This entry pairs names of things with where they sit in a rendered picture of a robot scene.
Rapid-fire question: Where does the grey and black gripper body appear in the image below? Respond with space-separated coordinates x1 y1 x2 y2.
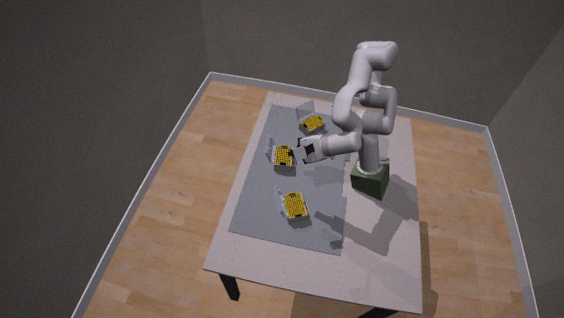
299 135 329 163

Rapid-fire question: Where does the grey bench mat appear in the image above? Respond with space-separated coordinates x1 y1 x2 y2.
228 104 351 256

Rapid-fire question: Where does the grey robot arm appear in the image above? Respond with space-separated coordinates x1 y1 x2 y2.
321 42 398 176

